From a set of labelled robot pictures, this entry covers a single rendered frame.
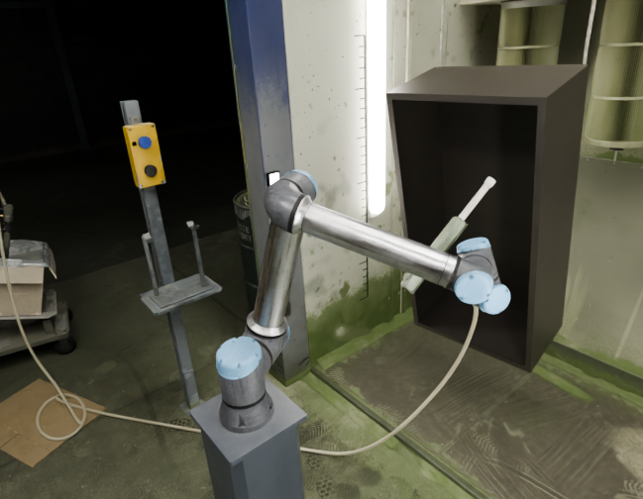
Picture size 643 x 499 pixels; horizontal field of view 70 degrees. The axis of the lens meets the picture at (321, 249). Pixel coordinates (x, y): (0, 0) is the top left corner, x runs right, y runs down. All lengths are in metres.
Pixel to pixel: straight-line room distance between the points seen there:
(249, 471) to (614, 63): 2.43
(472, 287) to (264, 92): 1.35
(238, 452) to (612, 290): 2.21
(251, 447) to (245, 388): 0.19
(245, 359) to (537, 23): 2.34
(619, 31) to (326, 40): 1.38
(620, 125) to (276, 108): 1.71
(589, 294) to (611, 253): 0.26
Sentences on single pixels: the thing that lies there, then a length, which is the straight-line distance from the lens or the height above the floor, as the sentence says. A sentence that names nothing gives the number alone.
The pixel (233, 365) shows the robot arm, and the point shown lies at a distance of 1.54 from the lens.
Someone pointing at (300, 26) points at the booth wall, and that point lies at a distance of 2.29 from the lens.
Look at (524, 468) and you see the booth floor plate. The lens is 2.45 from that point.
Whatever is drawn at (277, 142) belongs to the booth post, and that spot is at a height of 1.41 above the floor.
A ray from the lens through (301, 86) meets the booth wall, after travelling 2.29.
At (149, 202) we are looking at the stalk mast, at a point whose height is 1.21.
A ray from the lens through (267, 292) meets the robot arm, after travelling 1.56.
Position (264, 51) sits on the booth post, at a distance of 2.17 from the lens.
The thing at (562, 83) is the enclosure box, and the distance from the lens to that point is 1.73.
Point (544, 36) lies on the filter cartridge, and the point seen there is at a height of 1.79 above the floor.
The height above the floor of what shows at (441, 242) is 1.17.
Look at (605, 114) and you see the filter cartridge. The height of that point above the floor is 1.42.
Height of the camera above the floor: 1.82
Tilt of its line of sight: 24 degrees down
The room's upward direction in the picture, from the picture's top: 3 degrees counter-clockwise
